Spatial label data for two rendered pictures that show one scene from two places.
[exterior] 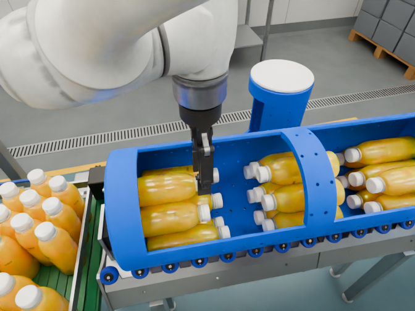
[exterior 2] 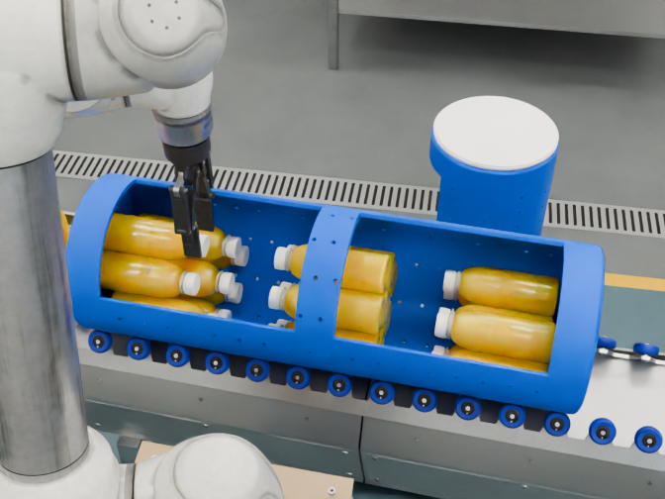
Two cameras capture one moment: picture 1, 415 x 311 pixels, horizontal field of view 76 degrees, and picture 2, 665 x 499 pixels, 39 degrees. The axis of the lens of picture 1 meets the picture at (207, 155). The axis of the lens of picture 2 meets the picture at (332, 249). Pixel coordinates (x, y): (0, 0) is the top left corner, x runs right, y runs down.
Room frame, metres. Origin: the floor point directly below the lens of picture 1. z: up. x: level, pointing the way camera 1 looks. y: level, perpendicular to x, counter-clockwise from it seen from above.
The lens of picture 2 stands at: (-0.62, -0.67, 2.23)
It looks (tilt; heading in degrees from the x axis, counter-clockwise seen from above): 42 degrees down; 23
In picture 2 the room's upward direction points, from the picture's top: straight up
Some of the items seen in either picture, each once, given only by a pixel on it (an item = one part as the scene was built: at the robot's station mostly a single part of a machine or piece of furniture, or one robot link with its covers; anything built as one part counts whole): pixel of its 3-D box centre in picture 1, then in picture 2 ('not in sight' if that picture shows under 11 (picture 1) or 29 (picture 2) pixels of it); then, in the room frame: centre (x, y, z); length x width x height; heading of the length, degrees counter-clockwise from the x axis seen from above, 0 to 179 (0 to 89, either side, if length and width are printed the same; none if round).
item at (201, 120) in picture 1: (200, 118); (188, 156); (0.39, 0.01, 1.34); 0.08 x 0.07 x 0.09; 11
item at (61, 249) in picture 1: (61, 248); not in sight; (0.30, 0.37, 0.99); 0.07 x 0.07 x 0.18
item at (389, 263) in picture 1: (371, 277); not in sight; (0.47, -0.79, 0.31); 0.06 x 0.06 x 0.63; 10
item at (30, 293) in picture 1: (28, 296); not in sight; (0.16, 0.35, 1.08); 0.04 x 0.04 x 0.02
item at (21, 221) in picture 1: (21, 221); not in sight; (0.32, 0.44, 1.08); 0.04 x 0.04 x 0.02
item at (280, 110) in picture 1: (266, 145); (474, 274); (1.09, -0.33, 0.59); 0.28 x 0.28 x 0.88
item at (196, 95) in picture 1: (199, 82); (183, 118); (0.39, 0.01, 1.41); 0.09 x 0.09 x 0.06
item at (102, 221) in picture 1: (110, 232); not in sight; (0.35, 0.26, 0.99); 0.10 x 0.02 x 0.12; 10
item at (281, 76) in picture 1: (281, 74); (495, 131); (1.09, -0.33, 1.03); 0.28 x 0.28 x 0.01
